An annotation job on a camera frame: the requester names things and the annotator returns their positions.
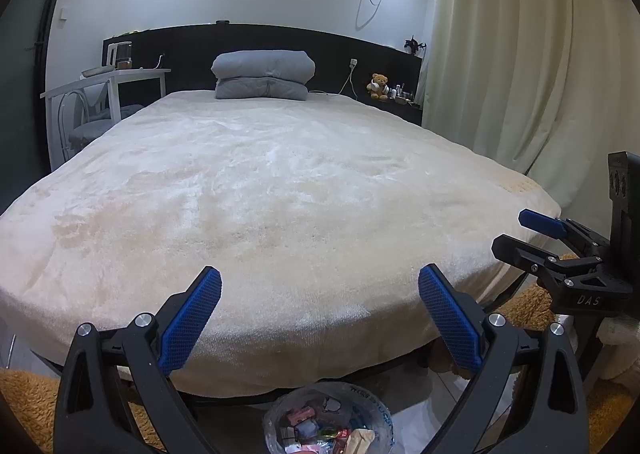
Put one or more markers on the white desk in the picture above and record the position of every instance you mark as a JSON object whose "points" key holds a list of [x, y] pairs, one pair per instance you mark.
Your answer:
{"points": [[115, 78]]}

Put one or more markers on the dark plant ornament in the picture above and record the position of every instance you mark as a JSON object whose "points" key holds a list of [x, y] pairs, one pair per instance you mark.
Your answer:
{"points": [[415, 44]]}

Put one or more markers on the grey pillow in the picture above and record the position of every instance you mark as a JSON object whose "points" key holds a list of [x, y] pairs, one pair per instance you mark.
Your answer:
{"points": [[260, 89]]}

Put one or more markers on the white electric kettle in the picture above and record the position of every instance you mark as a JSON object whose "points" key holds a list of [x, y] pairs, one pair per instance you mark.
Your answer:
{"points": [[117, 56]]}

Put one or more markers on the person's right hand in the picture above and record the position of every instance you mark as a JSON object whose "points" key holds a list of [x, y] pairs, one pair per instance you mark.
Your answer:
{"points": [[620, 349]]}

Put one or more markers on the black headboard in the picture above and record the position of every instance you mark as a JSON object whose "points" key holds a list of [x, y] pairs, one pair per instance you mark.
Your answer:
{"points": [[190, 53]]}

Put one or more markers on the grey tray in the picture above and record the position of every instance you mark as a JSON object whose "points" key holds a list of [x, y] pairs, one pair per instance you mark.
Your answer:
{"points": [[95, 71]]}

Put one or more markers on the brown teddy bear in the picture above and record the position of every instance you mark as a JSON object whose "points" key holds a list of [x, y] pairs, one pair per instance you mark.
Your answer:
{"points": [[378, 86]]}

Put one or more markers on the grey folded quilt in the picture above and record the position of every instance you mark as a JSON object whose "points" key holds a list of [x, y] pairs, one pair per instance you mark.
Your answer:
{"points": [[262, 66]]}

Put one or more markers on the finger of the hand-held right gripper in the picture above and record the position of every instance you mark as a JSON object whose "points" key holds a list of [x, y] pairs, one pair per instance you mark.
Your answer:
{"points": [[520, 254], [540, 223]]}

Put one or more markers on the group of small bottles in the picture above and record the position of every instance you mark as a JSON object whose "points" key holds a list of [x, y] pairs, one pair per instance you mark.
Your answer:
{"points": [[402, 93]]}

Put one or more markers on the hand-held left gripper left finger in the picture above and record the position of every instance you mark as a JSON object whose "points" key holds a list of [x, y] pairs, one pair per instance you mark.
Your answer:
{"points": [[190, 316]]}

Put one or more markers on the frosted glass door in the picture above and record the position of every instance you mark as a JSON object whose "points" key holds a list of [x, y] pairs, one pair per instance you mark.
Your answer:
{"points": [[20, 108]]}

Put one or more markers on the cream curtain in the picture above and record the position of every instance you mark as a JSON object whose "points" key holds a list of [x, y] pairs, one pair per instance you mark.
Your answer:
{"points": [[525, 58]]}

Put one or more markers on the large pink bear-print box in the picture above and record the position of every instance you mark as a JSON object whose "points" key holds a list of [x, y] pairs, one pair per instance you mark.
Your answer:
{"points": [[300, 418]]}

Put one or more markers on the brown cardboard piece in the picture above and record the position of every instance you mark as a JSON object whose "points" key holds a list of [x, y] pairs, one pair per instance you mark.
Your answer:
{"points": [[362, 441]]}

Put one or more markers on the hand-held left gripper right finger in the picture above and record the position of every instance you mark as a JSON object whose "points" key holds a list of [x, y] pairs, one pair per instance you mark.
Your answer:
{"points": [[447, 316]]}

